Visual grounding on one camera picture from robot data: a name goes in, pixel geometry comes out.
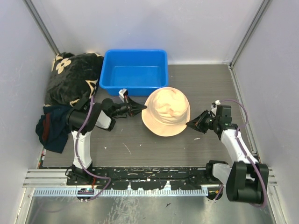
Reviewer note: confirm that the black floral blanket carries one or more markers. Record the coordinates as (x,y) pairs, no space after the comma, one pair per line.
(72,78)

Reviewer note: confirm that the beige bucket hat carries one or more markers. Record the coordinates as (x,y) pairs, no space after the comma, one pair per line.
(167,113)

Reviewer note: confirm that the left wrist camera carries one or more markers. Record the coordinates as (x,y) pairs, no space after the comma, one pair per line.
(122,94)

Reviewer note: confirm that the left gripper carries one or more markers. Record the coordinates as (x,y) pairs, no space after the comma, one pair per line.
(134,107)

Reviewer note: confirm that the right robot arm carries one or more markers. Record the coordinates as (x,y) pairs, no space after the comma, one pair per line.
(246,180)

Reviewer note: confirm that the blue plastic bin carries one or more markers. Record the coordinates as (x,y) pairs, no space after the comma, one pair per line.
(140,71)

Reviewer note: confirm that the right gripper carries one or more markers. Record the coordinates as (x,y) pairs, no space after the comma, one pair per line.
(197,123)

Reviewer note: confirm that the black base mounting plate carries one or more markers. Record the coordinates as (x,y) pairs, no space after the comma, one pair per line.
(145,178)

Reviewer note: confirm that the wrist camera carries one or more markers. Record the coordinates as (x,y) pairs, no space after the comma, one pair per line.
(122,94)
(214,106)

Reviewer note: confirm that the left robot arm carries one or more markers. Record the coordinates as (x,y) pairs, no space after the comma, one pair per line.
(83,118)

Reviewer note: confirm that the navy and red cloth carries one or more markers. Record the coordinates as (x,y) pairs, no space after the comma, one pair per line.
(52,129)

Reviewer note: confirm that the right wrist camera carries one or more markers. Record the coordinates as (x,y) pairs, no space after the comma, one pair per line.
(214,106)

